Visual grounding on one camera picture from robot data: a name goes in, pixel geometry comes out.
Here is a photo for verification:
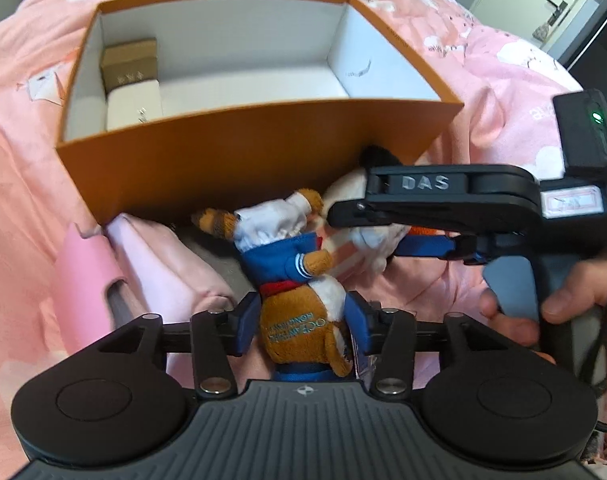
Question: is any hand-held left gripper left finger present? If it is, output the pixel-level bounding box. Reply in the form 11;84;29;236
91;292;262;396

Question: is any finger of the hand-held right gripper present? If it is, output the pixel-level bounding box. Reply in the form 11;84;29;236
327;162;468;233
396;232;490;267

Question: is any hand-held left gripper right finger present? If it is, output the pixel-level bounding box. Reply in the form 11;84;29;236
345;291;485;395

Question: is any white plush toy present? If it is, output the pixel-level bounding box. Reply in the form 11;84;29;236
323;145;410;278

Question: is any brown plush toy blue outfit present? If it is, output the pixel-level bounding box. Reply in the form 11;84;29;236
190;188;357;378

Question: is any light pink pouch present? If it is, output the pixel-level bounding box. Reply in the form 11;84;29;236
106;212;237;312

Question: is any orange cardboard box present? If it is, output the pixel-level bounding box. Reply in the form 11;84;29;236
55;0;465;226

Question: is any person's right hand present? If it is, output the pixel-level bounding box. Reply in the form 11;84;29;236
480;257;607;361

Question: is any pink printed blanket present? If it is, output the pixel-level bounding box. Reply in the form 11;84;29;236
0;0;607;480

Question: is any pink case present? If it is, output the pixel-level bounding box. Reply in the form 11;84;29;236
56;222;150;337

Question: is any dark glossy cabinet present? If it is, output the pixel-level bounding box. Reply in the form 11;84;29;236
548;0;607;92

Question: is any small white box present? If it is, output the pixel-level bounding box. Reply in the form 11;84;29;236
106;80;164;132

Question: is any small brown cardboard box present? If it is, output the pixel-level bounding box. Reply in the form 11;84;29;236
100;38;159;95

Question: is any door handle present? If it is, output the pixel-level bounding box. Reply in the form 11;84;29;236
546;0;572;24

